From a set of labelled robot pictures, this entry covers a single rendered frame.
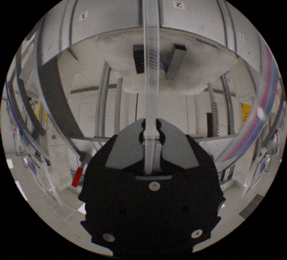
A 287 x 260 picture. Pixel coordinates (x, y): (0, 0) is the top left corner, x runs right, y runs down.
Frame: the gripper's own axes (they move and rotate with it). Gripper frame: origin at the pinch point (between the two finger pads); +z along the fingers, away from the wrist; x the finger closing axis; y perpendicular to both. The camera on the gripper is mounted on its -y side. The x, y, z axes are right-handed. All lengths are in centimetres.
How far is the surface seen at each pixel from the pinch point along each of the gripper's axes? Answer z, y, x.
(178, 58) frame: 30.6, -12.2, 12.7
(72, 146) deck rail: 1.9, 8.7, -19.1
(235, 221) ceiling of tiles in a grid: -100, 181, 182
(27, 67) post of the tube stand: 1.4, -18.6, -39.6
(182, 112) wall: 162, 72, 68
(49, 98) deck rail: 0.1, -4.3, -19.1
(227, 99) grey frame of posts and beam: 34, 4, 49
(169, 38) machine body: 26.9, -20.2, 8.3
